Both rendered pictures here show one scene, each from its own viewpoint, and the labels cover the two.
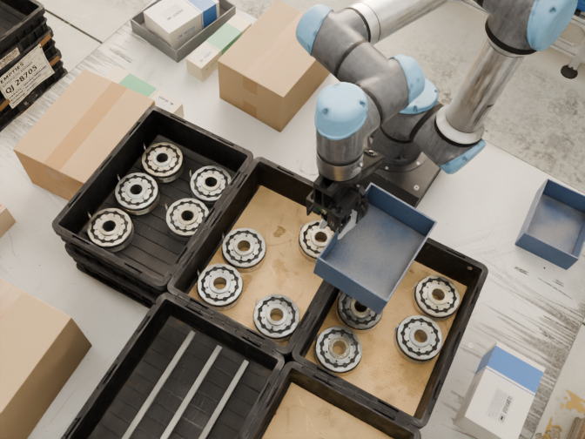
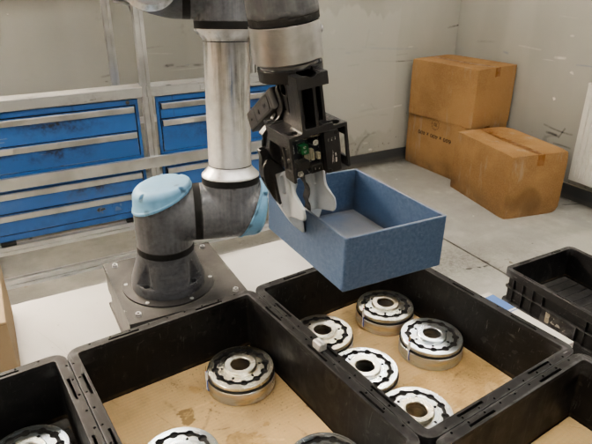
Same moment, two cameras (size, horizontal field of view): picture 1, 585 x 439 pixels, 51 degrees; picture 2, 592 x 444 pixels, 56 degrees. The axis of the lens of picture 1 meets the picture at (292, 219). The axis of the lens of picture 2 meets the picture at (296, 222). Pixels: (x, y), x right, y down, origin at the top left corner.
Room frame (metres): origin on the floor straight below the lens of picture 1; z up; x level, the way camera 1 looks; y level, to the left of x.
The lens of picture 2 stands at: (0.21, 0.43, 1.42)
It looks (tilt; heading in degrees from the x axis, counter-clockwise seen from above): 25 degrees down; 305
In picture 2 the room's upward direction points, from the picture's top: straight up
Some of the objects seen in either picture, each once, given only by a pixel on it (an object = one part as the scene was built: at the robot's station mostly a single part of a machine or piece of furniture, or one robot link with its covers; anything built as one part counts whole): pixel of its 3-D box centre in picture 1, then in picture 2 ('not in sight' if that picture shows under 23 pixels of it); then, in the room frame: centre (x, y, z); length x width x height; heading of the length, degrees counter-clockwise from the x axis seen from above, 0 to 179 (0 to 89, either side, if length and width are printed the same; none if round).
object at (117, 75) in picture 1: (144, 97); not in sight; (1.11, 0.48, 0.73); 0.24 x 0.06 x 0.06; 64
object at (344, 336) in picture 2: not in sight; (321, 333); (0.62, -0.22, 0.86); 0.10 x 0.10 x 0.01
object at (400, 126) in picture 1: (410, 107); (166, 211); (1.01, -0.25, 0.97); 0.13 x 0.12 x 0.14; 49
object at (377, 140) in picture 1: (398, 132); (166, 262); (1.02, -0.25, 0.85); 0.15 x 0.15 x 0.10
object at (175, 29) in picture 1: (182, 17); not in sight; (1.43, 0.43, 0.75); 0.20 x 0.12 x 0.09; 143
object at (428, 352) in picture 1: (420, 337); (431, 336); (0.46, -0.31, 0.86); 0.10 x 0.10 x 0.01
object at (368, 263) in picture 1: (374, 246); (350, 222); (0.54, -0.16, 1.10); 0.20 x 0.15 x 0.07; 154
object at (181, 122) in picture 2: not in sight; (232, 145); (2.01, -1.57, 0.60); 0.72 x 0.03 x 0.56; 64
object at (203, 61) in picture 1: (219, 47); not in sight; (1.35, 0.30, 0.73); 0.24 x 0.06 x 0.06; 151
